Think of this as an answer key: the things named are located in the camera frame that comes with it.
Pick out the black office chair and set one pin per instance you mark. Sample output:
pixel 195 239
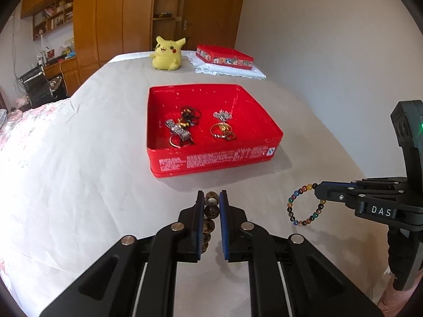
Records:
pixel 34 87

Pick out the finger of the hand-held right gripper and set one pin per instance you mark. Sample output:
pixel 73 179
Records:
pixel 380 183
pixel 333 194

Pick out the red decorated tin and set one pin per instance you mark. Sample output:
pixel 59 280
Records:
pixel 224 56

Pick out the wooden door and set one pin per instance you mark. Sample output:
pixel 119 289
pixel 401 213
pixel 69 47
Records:
pixel 211 10

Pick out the wooden wardrobe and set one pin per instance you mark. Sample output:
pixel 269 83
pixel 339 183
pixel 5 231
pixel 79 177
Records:
pixel 112 16

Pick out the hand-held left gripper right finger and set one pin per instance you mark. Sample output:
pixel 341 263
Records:
pixel 224 224

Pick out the white folded towel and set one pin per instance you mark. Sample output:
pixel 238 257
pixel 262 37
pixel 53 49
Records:
pixel 211 70

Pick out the red tin box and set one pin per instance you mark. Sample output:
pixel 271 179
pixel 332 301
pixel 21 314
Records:
pixel 211 161

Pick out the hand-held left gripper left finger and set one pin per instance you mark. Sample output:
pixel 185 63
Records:
pixel 200 224

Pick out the yellow plush toy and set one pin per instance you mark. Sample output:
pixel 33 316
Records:
pixel 167 56

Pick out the pink floral blanket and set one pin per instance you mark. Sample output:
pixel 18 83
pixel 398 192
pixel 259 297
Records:
pixel 39 114

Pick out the wooden bookshelf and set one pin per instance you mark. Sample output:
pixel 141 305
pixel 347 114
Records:
pixel 53 13

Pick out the wooden desk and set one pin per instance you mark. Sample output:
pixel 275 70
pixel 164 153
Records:
pixel 67 72

